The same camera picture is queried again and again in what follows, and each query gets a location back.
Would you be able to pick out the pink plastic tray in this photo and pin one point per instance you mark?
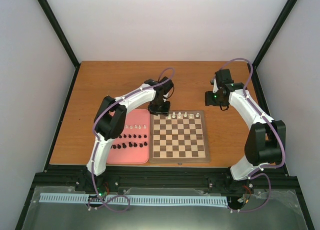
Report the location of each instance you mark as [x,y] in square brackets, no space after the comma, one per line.
[132,155]

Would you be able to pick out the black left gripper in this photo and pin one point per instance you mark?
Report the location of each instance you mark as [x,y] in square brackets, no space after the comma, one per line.
[164,111]

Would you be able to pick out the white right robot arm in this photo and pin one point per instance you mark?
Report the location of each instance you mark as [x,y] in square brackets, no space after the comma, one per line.
[265,144]

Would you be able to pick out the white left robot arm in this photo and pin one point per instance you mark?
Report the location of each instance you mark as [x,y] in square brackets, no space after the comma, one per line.
[110,119]

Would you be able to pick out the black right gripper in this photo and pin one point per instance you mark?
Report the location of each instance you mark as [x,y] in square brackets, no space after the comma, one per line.
[209,100]

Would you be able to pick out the wooden chess board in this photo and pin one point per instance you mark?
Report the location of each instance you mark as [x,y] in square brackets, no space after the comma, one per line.
[179,140]

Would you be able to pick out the light blue cable duct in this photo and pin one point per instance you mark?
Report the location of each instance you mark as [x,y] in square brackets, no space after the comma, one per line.
[135,200]

